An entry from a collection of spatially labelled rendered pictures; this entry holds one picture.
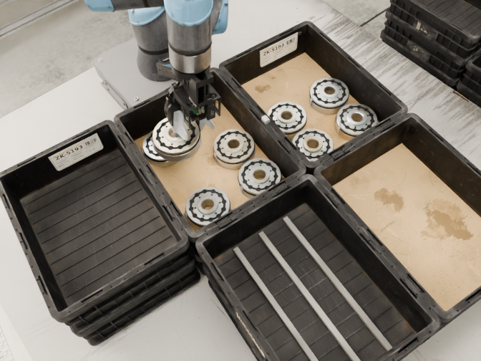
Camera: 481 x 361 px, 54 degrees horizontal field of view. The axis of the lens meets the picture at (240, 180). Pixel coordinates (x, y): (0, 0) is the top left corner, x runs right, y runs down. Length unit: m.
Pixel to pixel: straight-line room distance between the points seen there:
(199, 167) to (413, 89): 0.73
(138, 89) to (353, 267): 0.78
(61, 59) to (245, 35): 1.42
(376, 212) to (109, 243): 0.62
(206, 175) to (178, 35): 0.45
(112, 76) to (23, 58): 1.54
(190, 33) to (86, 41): 2.14
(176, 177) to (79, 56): 1.76
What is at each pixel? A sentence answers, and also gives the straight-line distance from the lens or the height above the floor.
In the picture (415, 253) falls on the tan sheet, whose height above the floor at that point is 0.83.
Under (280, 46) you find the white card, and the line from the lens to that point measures 1.35.
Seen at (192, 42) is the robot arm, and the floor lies 1.27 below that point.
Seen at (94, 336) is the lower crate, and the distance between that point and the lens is 1.15.
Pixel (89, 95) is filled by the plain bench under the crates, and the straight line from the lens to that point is 1.61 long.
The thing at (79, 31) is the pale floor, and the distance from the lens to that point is 3.01.
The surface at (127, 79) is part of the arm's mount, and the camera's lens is 1.46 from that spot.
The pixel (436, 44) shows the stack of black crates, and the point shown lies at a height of 0.48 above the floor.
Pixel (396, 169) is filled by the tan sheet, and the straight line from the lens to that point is 1.21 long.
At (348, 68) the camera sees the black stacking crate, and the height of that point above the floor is 0.90.
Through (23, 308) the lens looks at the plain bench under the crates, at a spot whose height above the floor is 0.70.
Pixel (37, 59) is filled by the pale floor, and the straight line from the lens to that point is 2.94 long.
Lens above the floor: 1.81
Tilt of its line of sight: 58 degrees down
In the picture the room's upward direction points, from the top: 6 degrees counter-clockwise
